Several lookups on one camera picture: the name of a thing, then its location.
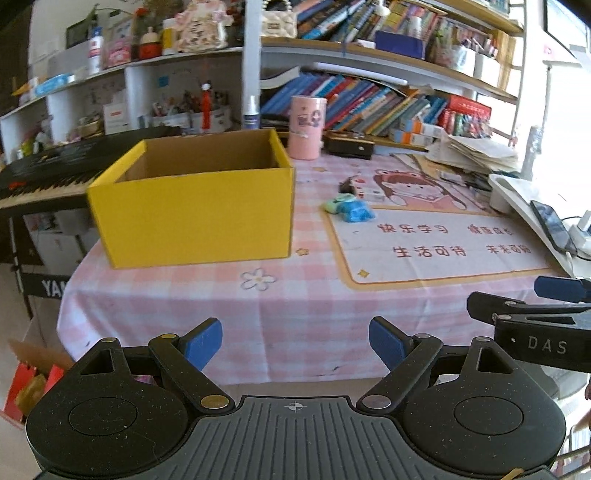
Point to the white quilted handbag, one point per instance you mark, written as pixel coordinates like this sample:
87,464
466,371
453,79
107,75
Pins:
278,25

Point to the pink cartoon desk mat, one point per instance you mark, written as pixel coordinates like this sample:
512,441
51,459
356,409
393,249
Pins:
438,267

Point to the pink cylindrical pen holder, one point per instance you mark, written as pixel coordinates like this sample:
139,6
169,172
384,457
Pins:
304,138

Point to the pink box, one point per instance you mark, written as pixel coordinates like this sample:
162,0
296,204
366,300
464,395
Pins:
117,53

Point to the clear wrapped roll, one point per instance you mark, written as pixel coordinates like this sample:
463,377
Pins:
531,152

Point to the white pen holder with pens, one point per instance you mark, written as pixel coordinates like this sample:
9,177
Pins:
219,117
171,121

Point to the black case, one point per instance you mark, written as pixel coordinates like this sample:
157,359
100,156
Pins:
348,147

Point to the red paper bag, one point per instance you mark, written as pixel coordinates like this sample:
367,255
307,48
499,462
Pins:
18,387

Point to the black binder clip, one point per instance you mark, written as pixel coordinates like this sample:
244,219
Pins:
346,186

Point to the pile of papers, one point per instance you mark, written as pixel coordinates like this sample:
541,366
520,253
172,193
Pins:
471,150

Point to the row of slanted books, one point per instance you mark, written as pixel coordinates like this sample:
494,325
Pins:
360,104

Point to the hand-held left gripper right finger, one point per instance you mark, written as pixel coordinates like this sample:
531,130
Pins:
388,344

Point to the row of upright books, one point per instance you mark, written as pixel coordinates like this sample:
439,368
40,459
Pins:
323,18

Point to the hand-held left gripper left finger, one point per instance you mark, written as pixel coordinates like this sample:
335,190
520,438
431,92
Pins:
203,344

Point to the white power adapter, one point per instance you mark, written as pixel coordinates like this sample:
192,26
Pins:
582,230

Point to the white and yellow jar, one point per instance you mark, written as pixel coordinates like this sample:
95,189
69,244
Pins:
168,41

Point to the blue storage box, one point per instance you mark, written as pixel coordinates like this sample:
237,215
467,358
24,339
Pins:
399,44

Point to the brown cardboard piece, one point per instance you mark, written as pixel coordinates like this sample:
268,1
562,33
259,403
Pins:
37,353

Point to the white and red tissue box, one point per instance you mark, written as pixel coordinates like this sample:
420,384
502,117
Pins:
114,117

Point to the black keyboard stand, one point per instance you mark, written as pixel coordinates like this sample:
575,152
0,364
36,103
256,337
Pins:
41,286

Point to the green eraser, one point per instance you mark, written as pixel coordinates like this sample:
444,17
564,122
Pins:
333,205

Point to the white bookshelf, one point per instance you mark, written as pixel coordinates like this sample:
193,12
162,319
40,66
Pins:
251,55

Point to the orange and white box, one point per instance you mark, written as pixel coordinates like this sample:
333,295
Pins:
422,127
406,136

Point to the black smartphone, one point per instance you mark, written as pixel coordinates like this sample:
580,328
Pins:
551,224

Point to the pink decorative plaque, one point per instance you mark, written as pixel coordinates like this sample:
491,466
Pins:
201,32

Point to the red and white toy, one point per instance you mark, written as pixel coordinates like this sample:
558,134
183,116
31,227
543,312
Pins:
148,48

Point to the blue wipes packet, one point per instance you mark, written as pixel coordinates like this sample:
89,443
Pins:
53,85

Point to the dark wooden door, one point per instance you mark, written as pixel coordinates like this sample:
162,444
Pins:
11,55

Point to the pink checkered tablecloth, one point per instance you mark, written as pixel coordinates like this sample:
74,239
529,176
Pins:
277,314

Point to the blue plastic toy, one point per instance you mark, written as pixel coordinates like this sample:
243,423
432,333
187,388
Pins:
358,213

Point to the black keyboard piano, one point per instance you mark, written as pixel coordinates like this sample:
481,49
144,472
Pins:
46,166

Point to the white glue bottle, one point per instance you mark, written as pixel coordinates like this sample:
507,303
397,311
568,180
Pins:
252,117

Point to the yellow cardboard box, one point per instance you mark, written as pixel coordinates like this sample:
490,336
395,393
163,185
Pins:
194,217

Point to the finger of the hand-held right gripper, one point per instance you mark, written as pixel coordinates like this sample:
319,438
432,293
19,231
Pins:
561,288
531,311

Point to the white bottle with blue cap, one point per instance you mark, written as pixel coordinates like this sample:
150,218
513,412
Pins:
95,53

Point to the dark picture frame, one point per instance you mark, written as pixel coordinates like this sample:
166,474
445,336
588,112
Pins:
76,34

